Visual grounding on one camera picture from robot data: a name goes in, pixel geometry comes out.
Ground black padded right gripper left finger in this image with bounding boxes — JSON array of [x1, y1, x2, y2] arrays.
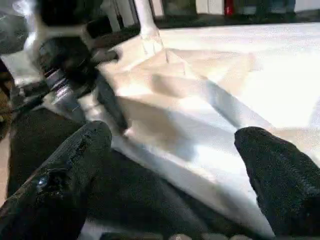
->
[[0, 120, 113, 240]]

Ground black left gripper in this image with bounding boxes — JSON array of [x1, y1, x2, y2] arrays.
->
[[38, 36, 130, 131]]

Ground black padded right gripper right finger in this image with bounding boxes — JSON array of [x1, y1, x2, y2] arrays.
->
[[234, 126, 320, 240]]

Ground white plastic table leg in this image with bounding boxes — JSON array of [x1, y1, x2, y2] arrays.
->
[[134, 0, 161, 38]]

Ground white plastic table top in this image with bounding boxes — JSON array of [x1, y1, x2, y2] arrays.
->
[[7, 21, 320, 238]]

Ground black mat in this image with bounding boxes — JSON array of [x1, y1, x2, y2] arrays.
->
[[0, 9, 320, 240]]

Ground red bottle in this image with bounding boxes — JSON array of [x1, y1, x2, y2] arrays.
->
[[223, 0, 235, 16]]

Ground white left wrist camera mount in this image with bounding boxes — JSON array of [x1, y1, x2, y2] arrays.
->
[[24, 0, 88, 51]]

